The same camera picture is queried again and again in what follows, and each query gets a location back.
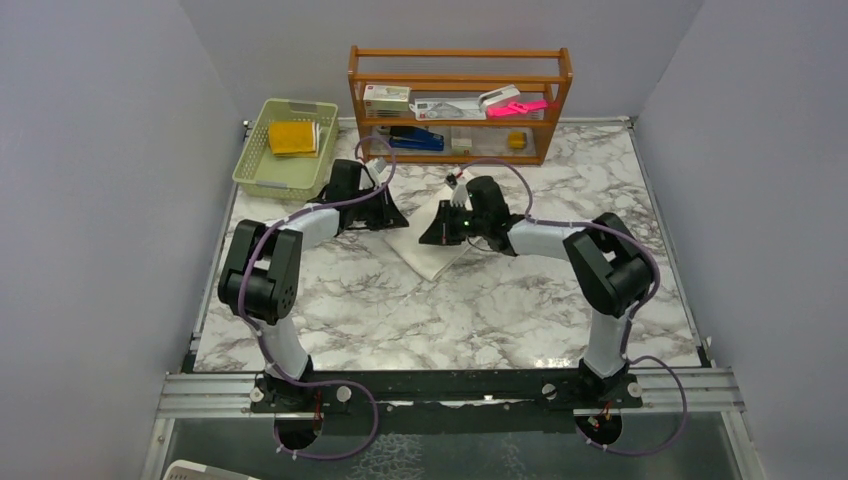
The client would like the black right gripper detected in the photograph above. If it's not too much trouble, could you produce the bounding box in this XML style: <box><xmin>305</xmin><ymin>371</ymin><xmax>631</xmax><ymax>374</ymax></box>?
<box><xmin>420</xmin><ymin>198</ymin><xmax>489</xmax><ymax>245</ymax></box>

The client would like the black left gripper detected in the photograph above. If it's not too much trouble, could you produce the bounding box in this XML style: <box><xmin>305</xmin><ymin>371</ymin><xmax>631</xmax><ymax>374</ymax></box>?
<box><xmin>349</xmin><ymin>181</ymin><xmax>408</xmax><ymax>231</ymax></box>

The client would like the cream white towel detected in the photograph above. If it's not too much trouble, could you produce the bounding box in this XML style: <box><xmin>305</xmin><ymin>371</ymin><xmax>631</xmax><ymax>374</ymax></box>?
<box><xmin>385</xmin><ymin>186</ymin><xmax>471</xmax><ymax>281</ymax></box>

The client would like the green plastic basket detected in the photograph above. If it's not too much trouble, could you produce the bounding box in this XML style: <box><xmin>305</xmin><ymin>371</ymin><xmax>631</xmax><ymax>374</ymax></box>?
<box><xmin>232</xmin><ymin>98</ymin><xmax>339</xmax><ymax>201</ymax></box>

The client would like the yellow brown bear towel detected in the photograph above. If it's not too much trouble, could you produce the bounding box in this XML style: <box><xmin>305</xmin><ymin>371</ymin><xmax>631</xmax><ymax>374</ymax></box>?
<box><xmin>268</xmin><ymin>121</ymin><xmax>321</xmax><ymax>157</ymax></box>

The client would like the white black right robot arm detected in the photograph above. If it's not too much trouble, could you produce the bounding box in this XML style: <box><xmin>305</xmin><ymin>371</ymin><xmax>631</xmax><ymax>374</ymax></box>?
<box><xmin>418</xmin><ymin>174</ymin><xmax>659</xmax><ymax>407</ymax></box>

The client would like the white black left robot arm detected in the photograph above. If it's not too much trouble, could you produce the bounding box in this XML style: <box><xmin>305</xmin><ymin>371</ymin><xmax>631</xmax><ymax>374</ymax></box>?
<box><xmin>217</xmin><ymin>158</ymin><xmax>409</xmax><ymax>411</ymax></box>

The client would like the blue black stapler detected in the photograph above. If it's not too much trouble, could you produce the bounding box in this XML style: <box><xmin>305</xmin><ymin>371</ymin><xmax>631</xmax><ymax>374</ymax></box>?
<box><xmin>388</xmin><ymin>126</ymin><xmax>444</xmax><ymax>152</ymax></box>

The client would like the wooden shelf rack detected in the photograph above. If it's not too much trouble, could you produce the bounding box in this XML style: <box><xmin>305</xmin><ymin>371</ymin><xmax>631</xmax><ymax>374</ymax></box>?
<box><xmin>348</xmin><ymin>46</ymin><xmax>574</xmax><ymax>165</ymax></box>

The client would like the small white eraser box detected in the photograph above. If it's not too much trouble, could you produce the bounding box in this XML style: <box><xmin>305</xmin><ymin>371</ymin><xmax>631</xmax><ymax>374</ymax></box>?
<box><xmin>450</xmin><ymin>127</ymin><xmax>473</xmax><ymax>156</ymax></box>

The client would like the white green box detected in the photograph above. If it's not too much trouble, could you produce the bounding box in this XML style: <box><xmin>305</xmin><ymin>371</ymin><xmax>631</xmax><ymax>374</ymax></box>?
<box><xmin>362</xmin><ymin>84</ymin><xmax>411</xmax><ymax>113</ymax></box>

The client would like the small yellow block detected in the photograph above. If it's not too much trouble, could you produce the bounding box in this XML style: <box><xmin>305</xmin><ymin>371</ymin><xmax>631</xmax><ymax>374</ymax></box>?
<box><xmin>507</xmin><ymin>131</ymin><xmax>528</xmax><ymax>150</ymax></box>

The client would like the white stapler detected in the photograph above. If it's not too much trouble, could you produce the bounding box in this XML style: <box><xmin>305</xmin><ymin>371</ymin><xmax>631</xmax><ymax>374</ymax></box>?
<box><xmin>478</xmin><ymin>84</ymin><xmax>521</xmax><ymax>112</ymax></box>

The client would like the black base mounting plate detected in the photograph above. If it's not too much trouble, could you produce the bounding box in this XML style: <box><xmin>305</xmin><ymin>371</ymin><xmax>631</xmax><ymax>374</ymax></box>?
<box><xmin>248</xmin><ymin>368</ymin><xmax>643</xmax><ymax>446</ymax></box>

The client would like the white tray corner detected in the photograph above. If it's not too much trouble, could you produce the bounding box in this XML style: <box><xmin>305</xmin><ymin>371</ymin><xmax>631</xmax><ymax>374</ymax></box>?
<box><xmin>162</xmin><ymin>460</ymin><xmax>258</xmax><ymax>480</ymax></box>

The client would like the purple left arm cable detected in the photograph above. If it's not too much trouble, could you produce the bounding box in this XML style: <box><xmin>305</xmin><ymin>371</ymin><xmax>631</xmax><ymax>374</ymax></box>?
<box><xmin>235</xmin><ymin>135</ymin><xmax>399</xmax><ymax>462</ymax></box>

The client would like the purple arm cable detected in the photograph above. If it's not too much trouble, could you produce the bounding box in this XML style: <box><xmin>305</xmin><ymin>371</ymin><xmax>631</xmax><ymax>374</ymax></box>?
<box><xmin>457</xmin><ymin>157</ymin><xmax>689</xmax><ymax>458</ymax></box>
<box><xmin>235</xmin><ymin>135</ymin><xmax>399</xmax><ymax>462</ymax></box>

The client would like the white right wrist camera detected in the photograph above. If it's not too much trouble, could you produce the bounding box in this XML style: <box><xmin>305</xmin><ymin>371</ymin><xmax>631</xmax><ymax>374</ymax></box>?
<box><xmin>445</xmin><ymin>171</ymin><xmax>469</xmax><ymax>208</ymax></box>

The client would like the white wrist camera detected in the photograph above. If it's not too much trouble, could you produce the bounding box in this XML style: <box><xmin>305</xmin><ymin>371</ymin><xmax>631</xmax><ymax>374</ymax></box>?
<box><xmin>365</xmin><ymin>157</ymin><xmax>387</xmax><ymax>188</ymax></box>
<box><xmin>445</xmin><ymin>171</ymin><xmax>469</xmax><ymax>208</ymax></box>

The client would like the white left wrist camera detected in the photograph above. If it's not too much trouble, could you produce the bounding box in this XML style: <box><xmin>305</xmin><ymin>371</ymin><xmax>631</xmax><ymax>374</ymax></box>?
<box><xmin>365</xmin><ymin>157</ymin><xmax>387</xmax><ymax>188</ymax></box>

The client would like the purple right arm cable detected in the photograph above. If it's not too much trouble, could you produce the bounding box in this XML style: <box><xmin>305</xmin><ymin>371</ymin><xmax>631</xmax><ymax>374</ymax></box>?
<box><xmin>457</xmin><ymin>157</ymin><xmax>689</xmax><ymax>458</ymax></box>

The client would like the aluminium rail frame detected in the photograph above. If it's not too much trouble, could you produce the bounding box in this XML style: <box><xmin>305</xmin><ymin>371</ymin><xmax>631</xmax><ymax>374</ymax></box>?
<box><xmin>142</xmin><ymin>364</ymin><xmax>763</xmax><ymax>479</ymax></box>

